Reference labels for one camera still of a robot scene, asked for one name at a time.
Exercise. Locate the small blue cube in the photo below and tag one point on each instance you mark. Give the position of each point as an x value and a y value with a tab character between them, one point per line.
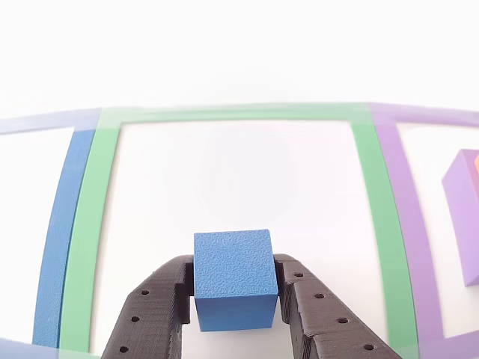
232	265

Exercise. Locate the purple tape square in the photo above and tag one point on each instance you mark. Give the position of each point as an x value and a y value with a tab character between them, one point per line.
404	205

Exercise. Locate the green tape square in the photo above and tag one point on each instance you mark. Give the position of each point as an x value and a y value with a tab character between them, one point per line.
90	224

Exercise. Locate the blue tape square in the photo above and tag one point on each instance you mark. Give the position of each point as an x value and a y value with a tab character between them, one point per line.
56	243

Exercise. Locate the large purple block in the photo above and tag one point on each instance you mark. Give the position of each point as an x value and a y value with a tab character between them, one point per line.
464	209

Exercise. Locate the orange block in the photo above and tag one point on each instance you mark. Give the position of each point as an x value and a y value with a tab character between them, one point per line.
476	164

